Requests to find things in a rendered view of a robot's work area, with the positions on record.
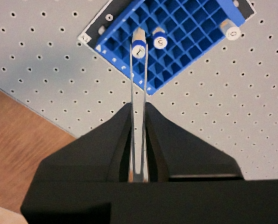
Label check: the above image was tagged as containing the blue grid rack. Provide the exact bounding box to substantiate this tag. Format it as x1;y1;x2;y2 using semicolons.
95;0;246;96

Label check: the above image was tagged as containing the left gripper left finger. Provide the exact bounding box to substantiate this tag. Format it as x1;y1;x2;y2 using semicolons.
30;102;132;184

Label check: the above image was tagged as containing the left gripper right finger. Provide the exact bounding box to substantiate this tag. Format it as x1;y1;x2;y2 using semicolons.
145;102;245;182

